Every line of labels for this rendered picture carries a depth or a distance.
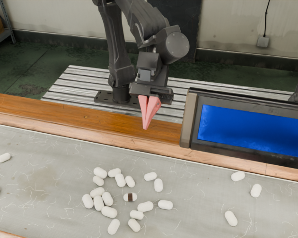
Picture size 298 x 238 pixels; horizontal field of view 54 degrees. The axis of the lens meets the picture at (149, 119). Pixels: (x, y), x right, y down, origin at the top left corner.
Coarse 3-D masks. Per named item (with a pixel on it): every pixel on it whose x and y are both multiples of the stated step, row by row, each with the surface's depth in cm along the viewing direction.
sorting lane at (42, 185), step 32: (0, 128) 86; (32, 160) 77; (64, 160) 77; (96, 160) 77; (128, 160) 77; (160, 160) 77; (0, 192) 69; (32, 192) 69; (64, 192) 69; (128, 192) 69; (160, 192) 69; (192, 192) 69; (224, 192) 69; (288, 192) 69; (0, 224) 63; (32, 224) 63; (64, 224) 63; (96, 224) 63; (128, 224) 63; (160, 224) 63; (192, 224) 63; (224, 224) 63; (256, 224) 63; (288, 224) 63
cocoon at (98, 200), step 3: (96, 198) 66; (99, 198) 66; (96, 201) 65; (99, 201) 65; (102, 201) 66; (96, 204) 65; (99, 204) 65; (102, 204) 65; (96, 207) 64; (99, 207) 64; (102, 207) 65; (99, 210) 65
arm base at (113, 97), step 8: (120, 88) 101; (128, 88) 103; (96, 96) 109; (104, 96) 109; (112, 96) 109; (120, 96) 103; (128, 96) 105; (136, 96) 109; (112, 104) 106; (120, 104) 105; (128, 104) 105; (136, 104) 105
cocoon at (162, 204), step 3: (159, 201) 66; (162, 201) 65; (165, 201) 65; (168, 201) 65; (159, 204) 65; (162, 204) 65; (165, 204) 65; (168, 204) 65; (171, 204) 65; (162, 207) 65; (165, 207) 65; (168, 207) 65; (171, 207) 65
